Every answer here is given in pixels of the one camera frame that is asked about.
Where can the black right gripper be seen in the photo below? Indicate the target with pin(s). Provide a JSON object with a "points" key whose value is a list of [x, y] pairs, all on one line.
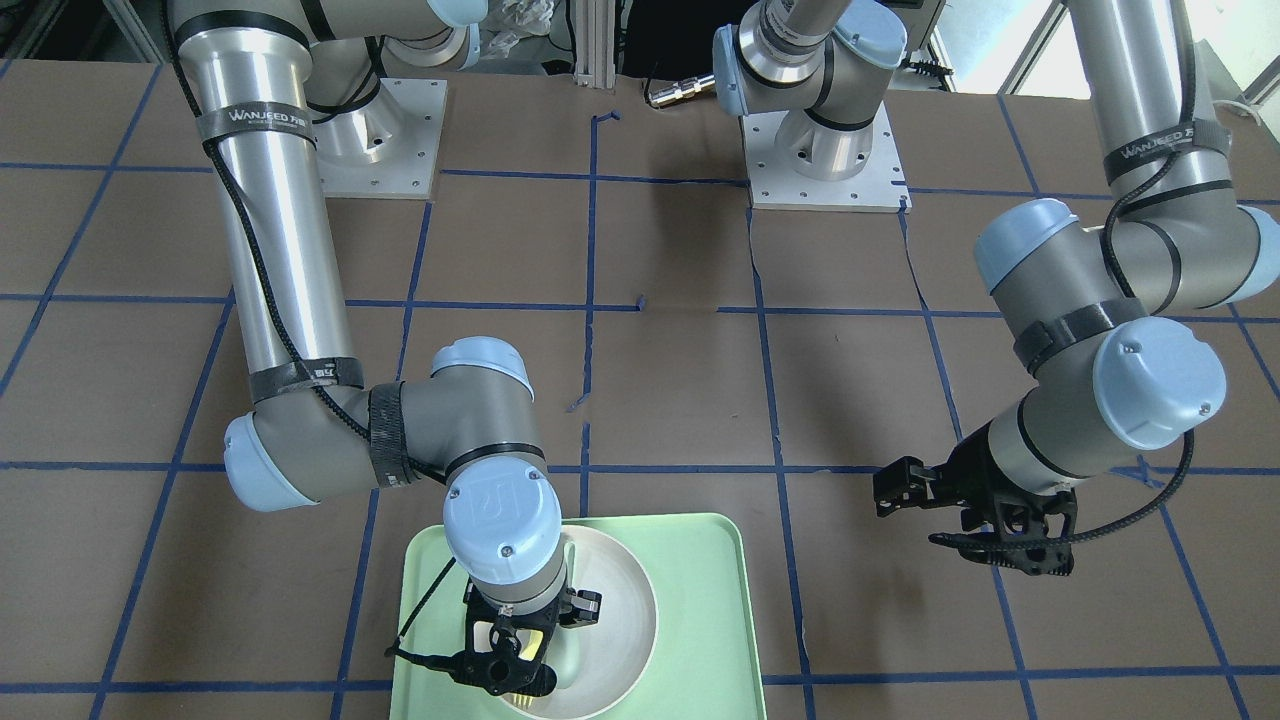
{"points": [[586, 607]]}

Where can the aluminium frame post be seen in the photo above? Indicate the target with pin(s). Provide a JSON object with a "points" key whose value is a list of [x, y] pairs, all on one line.
{"points": [[594, 44]]}

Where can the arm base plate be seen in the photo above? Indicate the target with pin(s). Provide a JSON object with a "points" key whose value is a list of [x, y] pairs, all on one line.
{"points": [[388, 148], [796, 164]]}

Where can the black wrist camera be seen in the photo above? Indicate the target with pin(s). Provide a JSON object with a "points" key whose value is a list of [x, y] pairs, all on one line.
{"points": [[469, 668], [1015, 529]]}

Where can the yellow plastic fork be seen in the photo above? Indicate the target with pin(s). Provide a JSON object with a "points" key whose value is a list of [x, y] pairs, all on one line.
{"points": [[516, 664]]}

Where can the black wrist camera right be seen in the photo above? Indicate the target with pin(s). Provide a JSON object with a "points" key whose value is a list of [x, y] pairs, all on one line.
{"points": [[469, 668]]}

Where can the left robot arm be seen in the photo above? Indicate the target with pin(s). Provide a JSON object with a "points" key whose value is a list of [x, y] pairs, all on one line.
{"points": [[1090, 310]]}

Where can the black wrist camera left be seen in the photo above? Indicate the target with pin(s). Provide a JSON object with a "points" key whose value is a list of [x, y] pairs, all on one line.
{"points": [[1015, 529]]}

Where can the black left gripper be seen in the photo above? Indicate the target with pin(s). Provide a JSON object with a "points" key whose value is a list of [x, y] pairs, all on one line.
{"points": [[968, 473]]}

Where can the light green tray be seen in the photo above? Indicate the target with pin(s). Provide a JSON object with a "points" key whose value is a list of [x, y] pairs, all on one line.
{"points": [[704, 663]]}

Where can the white round plate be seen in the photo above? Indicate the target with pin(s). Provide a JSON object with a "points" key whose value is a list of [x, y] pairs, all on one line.
{"points": [[598, 665]]}

